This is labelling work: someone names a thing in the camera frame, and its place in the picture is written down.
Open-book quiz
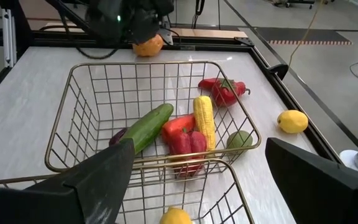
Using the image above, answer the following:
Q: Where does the silver aluminium bracket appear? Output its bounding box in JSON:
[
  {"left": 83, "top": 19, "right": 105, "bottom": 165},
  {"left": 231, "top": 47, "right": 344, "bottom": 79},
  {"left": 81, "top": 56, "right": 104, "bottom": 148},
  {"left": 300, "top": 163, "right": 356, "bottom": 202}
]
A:
[{"left": 1, "top": 9, "right": 17, "bottom": 68}]

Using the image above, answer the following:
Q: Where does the black aluminium table frame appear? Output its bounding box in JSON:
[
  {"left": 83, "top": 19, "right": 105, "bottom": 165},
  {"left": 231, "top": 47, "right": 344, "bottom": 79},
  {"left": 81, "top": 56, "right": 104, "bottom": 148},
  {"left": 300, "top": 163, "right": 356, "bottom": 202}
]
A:
[{"left": 0, "top": 0, "right": 358, "bottom": 156}]

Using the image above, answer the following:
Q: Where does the red toy chili pepper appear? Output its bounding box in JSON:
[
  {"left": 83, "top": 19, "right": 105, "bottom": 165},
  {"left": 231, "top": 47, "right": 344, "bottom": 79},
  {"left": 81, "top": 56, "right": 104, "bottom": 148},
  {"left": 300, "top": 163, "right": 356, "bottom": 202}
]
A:
[{"left": 197, "top": 77, "right": 251, "bottom": 96}]

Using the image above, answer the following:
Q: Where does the gold wire fruit basket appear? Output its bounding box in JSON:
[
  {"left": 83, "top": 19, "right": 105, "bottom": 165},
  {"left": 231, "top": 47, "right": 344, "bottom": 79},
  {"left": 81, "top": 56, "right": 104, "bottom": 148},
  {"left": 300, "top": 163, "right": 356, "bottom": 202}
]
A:
[{"left": 0, "top": 157, "right": 256, "bottom": 224}]

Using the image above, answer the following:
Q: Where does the orange-red toy carrot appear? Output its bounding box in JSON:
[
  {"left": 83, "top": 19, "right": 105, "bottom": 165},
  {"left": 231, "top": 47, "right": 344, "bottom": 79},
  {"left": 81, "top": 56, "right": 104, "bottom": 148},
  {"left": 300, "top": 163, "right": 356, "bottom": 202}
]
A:
[{"left": 161, "top": 113, "right": 197, "bottom": 144}]

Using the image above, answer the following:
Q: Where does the orange toy bell pepper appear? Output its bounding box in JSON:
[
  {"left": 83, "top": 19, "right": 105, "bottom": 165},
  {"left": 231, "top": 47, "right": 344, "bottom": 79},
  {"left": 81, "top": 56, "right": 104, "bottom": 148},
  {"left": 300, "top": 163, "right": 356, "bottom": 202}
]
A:
[{"left": 132, "top": 34, "right": 164, "bottom": 58}]

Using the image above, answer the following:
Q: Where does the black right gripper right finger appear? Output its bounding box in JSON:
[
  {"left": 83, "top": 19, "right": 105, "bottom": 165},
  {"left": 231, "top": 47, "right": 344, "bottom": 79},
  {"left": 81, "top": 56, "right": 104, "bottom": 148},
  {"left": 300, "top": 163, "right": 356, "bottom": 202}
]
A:
[{"left": 265, "top": 137, "right": 358, "bottom": 224}]

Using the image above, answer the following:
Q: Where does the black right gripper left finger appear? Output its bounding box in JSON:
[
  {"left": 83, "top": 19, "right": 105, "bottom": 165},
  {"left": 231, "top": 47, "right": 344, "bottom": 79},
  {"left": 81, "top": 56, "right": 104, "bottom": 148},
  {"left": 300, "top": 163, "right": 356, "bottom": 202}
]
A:
[{"left": 0, "top": 138, "right": 135, "bottom": 224}]

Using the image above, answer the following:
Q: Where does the gold wire vegetable basket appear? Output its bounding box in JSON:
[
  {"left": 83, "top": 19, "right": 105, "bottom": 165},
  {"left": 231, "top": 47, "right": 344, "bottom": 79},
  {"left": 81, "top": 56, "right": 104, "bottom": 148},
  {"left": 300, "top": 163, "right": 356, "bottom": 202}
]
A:
[{"left": 44, "top": 61, "right": 262, "bottom": 174}]

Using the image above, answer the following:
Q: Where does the wooden table board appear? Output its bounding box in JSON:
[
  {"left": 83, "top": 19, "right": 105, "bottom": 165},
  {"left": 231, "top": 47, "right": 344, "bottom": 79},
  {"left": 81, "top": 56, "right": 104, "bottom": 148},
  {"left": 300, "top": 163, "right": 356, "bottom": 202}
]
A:
[{"left": 44, "top": 21, "right": 248, "bottom": 40}]

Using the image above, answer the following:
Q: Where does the yellow toy corn cob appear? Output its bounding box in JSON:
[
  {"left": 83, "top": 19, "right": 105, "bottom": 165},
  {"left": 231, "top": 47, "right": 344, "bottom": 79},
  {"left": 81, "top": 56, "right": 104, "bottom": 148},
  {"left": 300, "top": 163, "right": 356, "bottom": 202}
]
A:
[{"left": 193, "top": 95, "right": 217, "bottom": 152}]

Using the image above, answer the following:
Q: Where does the yellow toy lemon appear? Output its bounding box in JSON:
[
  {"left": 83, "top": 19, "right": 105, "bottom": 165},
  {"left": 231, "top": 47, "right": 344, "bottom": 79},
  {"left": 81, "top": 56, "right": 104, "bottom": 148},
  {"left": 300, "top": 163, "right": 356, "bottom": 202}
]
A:
[
  {"left": 159, "top": 207, "right": 193, "bottom": 224},
  {"left": 277, "top": 109, "right": 310, "bottom": 134}
]

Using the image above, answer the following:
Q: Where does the yellow floor cable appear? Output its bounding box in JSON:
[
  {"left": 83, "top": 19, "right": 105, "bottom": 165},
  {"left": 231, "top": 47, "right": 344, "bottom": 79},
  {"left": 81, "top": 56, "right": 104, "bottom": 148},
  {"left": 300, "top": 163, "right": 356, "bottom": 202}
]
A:
[{"left": 287, "top": 0, "right": 328, "bottom": 68}]

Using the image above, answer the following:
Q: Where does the hazard striped floor mat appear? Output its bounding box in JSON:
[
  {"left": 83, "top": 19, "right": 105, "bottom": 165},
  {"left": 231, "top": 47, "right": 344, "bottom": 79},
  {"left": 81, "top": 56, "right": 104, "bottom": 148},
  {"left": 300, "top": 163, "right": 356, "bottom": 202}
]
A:
[{"left": 255, "top": 27, "right": 353, "bottom": 46}]

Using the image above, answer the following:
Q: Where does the small purple toy eggplant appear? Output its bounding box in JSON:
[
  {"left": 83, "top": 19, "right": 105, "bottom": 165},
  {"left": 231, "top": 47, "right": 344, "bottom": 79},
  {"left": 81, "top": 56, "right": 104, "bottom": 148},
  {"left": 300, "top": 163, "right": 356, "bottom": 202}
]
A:
[{"left": 109, "top": 126, "right": 129, "bottom": 147}]

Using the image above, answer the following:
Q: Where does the green toy avocado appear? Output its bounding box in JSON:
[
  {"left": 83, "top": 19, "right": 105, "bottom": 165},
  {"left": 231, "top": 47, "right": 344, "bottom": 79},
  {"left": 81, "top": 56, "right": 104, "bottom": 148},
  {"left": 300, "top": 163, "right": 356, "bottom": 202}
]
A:
[{"left": 226, "top": 129, "right": 254, "bottom": 150}]

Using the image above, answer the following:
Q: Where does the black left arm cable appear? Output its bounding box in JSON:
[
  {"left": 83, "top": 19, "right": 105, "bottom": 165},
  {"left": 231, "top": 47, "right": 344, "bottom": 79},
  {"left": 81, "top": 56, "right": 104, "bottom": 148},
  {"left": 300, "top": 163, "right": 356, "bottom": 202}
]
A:
[{"left": 59, "top": 12, "right": 121, "bottom": 60}]

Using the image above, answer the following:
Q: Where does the green toy cucumber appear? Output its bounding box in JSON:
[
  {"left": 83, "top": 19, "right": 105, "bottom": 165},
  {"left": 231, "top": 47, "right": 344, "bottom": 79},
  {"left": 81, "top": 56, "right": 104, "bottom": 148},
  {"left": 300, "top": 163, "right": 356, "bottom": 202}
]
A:
[{"left": 119, "top": 103, "right": 175, "bottom": 156}]

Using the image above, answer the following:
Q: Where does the red toy bell pepper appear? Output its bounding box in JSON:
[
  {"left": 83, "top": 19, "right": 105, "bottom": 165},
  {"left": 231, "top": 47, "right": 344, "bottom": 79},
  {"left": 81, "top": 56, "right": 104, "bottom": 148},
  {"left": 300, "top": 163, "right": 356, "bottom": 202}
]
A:
[{"left": 168, "top": 127, "right": 208, "bottom": 178}]

